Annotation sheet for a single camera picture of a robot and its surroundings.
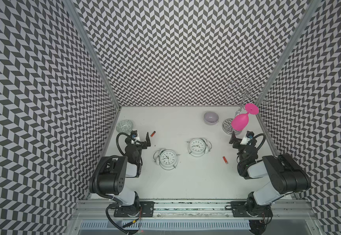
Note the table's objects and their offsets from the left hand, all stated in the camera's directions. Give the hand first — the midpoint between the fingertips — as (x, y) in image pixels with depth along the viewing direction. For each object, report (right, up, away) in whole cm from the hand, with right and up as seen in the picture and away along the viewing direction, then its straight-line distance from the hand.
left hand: (140, 133), depth 91 cm
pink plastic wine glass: (+59, +8, -8) cm, 60 cm away
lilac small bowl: (+48, +9, +17) cm, 52 cm away
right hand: (+62, -1, -1) cm, 62 cm away
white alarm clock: (+17, -15, -6) cm, 24 cm away
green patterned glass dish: (-14, +4, +12) cm, 19 cm away
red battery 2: (+53, -17, 0) cm, 56 cm away
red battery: (+6, -1, +9) cm, 11 cm away
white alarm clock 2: (+37, -9, +1) cm, 38 cm away
